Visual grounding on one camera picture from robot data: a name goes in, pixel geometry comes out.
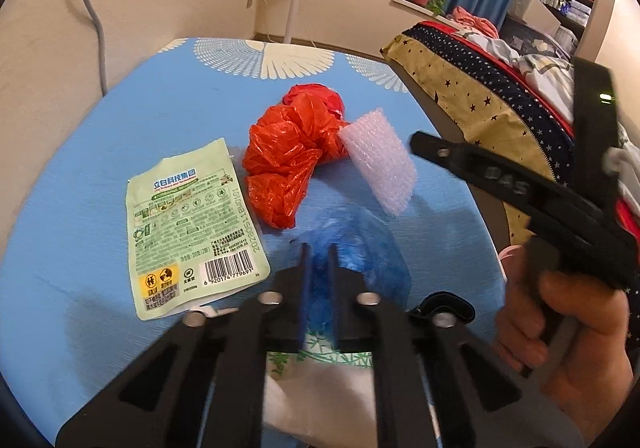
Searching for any blue plastic shoe cover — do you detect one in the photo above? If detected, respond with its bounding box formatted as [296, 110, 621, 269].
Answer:
[299, 205, 414, 335]

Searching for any pink cloth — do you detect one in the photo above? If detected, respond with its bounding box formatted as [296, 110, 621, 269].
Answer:
[446, 5, 501, 40]

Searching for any green snack packet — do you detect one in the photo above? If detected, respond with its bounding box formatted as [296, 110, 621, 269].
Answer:
[125, 138, 271, 322]

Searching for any black fabric strap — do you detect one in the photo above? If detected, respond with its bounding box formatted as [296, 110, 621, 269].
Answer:
[406, 295, 477, 325]

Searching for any white bag with green print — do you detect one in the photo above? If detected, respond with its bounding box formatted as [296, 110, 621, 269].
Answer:
[264, 328, 381, 437]

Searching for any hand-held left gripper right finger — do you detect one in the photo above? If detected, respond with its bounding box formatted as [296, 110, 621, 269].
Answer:
[327, 245, 586, 448]

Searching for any white checked bedding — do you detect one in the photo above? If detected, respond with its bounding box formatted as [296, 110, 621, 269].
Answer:
[482, 35, 577, 125]

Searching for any person's right hand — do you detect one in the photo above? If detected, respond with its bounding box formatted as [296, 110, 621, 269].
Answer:
[494, 247, 633, 440]

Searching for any orange plastic bag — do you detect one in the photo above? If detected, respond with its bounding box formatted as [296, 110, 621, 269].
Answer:
[242, 93, 347, 230]

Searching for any white paper scrap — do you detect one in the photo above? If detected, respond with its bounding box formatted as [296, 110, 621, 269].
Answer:
[188, 307, 240, 320]

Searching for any grey hose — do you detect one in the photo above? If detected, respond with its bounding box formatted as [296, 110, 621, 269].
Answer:
[75, 0, 109, 97]

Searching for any white bubble wrap piece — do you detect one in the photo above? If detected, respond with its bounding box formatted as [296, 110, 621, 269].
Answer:
[339, 108, 419, 218]

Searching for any cardboard box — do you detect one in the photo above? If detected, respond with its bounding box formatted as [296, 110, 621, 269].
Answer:
[507, 0, 564, 37]

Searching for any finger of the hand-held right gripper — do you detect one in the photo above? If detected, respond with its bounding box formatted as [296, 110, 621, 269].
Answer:
[409, 130, 577, 225]

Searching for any star patterned quilt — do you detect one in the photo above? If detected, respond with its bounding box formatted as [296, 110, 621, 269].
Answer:
[380, 21, 577, 249]

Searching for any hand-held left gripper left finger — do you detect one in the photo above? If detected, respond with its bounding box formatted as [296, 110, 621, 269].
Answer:
[55, 244, 314, 448]

